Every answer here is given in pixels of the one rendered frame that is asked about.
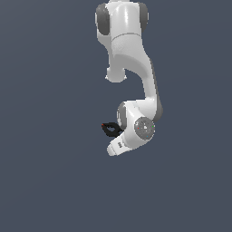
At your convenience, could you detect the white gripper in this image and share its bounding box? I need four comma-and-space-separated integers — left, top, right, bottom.
106, 136, 132, 158

